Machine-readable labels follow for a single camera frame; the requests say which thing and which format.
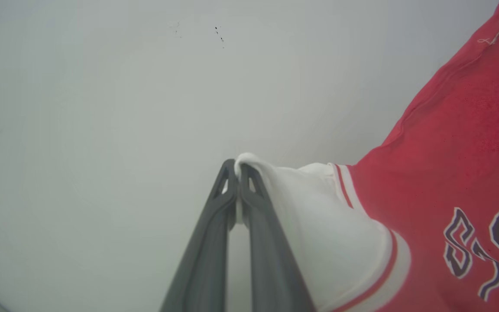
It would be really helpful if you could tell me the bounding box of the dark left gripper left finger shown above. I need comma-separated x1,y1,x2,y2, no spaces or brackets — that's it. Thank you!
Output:
159,159,238,312

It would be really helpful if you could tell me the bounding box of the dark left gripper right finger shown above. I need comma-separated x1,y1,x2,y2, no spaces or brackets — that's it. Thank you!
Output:
238,163,316,312

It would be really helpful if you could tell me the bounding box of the red and white garment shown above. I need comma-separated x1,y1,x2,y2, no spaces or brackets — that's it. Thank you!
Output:
233,0,499,312

